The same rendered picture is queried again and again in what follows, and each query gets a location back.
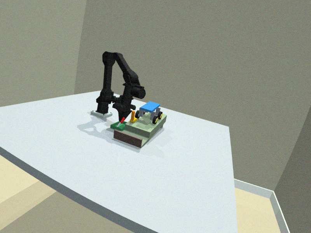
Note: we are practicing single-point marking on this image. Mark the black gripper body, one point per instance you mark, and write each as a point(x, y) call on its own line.
point(125, 103)

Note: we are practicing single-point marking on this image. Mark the blue trolley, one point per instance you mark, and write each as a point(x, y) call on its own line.
point(150, 107)

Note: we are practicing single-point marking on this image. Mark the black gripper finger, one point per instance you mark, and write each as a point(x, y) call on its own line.
point(121, 114)
point(127, 113)

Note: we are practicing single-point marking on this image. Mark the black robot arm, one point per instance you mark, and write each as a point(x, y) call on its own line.
point(132, 85)

